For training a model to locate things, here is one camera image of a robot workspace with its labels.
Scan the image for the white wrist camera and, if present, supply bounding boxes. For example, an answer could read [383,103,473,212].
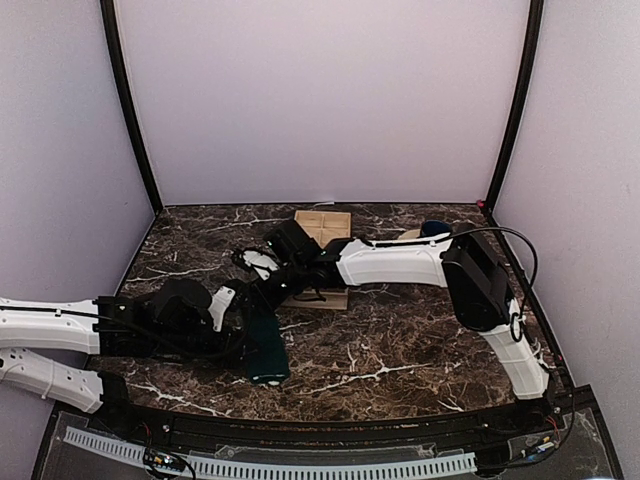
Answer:
[208,286,236,333]
[232,249,280,280]

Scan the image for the black front table rail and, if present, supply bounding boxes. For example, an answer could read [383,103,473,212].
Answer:
[89,397,570,450]

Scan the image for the black right frame post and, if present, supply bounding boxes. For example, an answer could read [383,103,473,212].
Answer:
[484,0,545,216]

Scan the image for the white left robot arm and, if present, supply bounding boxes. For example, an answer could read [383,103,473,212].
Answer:
[1,279,247,436]

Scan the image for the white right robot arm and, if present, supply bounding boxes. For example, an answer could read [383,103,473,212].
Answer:
[240,220,549,434]

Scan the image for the beige ceramic plate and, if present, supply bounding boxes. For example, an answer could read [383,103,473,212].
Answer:
[398,229,421,241]

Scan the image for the blue enamel mug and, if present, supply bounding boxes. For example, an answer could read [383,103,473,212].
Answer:
[419,220,452,238]

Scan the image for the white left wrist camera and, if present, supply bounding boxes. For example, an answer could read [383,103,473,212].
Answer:
[208,286,236,333]

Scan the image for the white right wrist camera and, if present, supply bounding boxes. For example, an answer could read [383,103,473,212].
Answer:
[232,249,280,280]

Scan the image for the black left frame post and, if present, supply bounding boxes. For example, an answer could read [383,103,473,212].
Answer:
[99,0,164,216]

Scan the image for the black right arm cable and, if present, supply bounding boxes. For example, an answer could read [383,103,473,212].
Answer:
[439,226,581,451]

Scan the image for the black frame post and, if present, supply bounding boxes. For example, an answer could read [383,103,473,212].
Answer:
[99,0,164,216]
[484,0,545,216]

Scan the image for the white slotted cable duct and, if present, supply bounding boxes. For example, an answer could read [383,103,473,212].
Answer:
[63,427,477,479]

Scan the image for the dark green sock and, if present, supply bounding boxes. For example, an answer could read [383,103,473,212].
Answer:
[246,311,290,385]

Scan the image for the wooden compartment tray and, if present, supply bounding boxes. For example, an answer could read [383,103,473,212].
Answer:
[284,210,351,311]

